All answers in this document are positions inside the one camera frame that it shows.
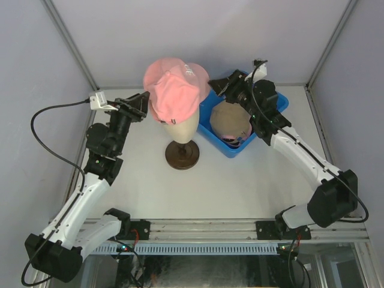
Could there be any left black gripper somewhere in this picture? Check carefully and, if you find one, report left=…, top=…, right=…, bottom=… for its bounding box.
left=103, top=92, right=149, bottom=155

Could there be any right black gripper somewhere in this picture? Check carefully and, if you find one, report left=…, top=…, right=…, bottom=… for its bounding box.
left=209, top=70, right=260, bottom=120

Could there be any pink baseball cap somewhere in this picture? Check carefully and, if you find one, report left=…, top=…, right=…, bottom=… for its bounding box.
left=143, top=58, right=211, bottom=125

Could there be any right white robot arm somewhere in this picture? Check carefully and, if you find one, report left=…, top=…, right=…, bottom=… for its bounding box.
left=208, top=70, right=358, bottom=239

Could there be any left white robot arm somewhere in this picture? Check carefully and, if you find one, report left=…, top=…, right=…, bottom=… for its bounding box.
left=25, top=91, right=150, bottom=283

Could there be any blue plastic bin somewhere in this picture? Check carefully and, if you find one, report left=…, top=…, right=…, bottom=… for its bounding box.
left=198, top=79, right=290, bottom=158

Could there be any beige cap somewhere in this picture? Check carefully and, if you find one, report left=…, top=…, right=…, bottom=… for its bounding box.
left=209, top=101, right=252, bottom=140

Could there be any beige mannequin head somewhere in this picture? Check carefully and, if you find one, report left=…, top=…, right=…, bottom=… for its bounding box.
left=149, top=102, right=200, bottom=144

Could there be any dark round wooden stand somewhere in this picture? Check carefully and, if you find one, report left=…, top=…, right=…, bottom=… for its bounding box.
left=165, top=140, right=200, bottom=170

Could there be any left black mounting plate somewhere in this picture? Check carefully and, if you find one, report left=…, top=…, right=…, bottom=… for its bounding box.
left=115, top=220, right=151, bottom=241

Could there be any black mounting plate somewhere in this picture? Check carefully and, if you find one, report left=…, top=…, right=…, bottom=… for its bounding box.
left=115, top=220, right=151, bottom=241
left=256, top=220, right=312, bottom=240

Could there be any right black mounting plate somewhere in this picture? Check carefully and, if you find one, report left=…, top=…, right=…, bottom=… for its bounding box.
left=256, top=220, right=312, bottom=240

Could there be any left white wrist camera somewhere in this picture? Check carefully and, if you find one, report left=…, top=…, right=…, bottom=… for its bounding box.
left=89, top=91, right=118, bottom=111

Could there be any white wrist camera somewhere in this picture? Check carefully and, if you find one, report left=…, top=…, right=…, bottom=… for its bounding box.
left=89, top=91, right=118, bottom=111
left=245, top=59, right=268, bottom=83

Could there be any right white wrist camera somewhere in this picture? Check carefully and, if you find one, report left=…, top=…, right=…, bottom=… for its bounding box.
left=245, top=59, right=268, bottom=83

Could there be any left black camera cable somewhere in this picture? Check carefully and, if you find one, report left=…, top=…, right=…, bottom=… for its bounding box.
left=20, top=100, right=91, bottom=286

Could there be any perforated grey cable duct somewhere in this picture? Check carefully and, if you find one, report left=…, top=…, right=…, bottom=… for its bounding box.
left=85, top=242, right=281, bottom=256

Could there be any aluminium mounting rail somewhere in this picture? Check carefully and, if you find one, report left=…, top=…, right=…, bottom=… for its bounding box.
left=139, top=219, right=369, bottom=243

